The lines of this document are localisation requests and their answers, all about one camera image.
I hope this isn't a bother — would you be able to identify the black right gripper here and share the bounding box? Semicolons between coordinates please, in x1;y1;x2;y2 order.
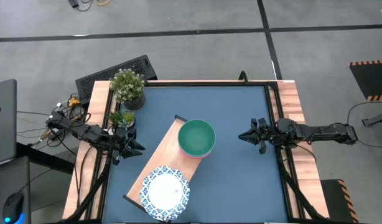
239;117;281;156

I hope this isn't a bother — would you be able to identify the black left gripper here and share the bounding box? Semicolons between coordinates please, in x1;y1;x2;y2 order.
111;126;146;166

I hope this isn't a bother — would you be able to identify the green bowl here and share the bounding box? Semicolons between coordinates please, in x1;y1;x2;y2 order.
177;119;217;157

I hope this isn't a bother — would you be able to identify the red bowl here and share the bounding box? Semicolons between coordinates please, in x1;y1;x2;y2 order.
182;149;212;160

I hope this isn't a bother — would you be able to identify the large blue patterned bowl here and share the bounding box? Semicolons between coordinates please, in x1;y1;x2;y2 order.
139;166;191;222

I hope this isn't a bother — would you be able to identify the wooden tray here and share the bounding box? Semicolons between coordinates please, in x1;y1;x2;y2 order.
122;114;203;223

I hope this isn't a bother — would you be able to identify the succulent in black pot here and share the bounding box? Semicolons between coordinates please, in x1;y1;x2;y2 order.
107;109;136;129

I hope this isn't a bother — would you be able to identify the bushy plant in ribbed pot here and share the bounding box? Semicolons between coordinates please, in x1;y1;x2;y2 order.
109;68;147;111

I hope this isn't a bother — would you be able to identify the black perforated panel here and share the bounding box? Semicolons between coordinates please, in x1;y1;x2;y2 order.
75;54;158;105

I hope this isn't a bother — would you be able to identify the black floor beam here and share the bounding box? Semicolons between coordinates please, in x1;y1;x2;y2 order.
16;141;76;174

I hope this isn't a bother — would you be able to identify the black orange striped mat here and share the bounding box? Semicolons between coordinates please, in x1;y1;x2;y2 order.
320;179;360;223
348;58;382;102

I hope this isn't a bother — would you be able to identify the dark grey side desk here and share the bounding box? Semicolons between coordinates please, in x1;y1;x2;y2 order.
0;155;32;224

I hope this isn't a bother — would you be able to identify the grey stand foot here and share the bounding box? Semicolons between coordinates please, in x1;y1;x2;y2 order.
361;108;382;128

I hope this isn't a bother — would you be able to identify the grey laptop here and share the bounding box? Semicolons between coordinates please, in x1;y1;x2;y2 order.
0;78;17;166

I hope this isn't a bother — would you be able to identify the black computer mouse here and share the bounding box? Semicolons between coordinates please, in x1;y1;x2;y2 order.
2;192;26;224

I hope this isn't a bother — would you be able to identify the black diagonal frame strut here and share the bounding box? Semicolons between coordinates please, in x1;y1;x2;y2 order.
65;146;113;223
281;167;327;222

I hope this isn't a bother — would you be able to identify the black table frame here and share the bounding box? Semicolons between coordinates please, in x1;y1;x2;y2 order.
85;81;327;224

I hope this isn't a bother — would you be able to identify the black looped floor cable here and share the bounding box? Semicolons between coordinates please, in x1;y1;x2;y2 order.
347;101;382;149

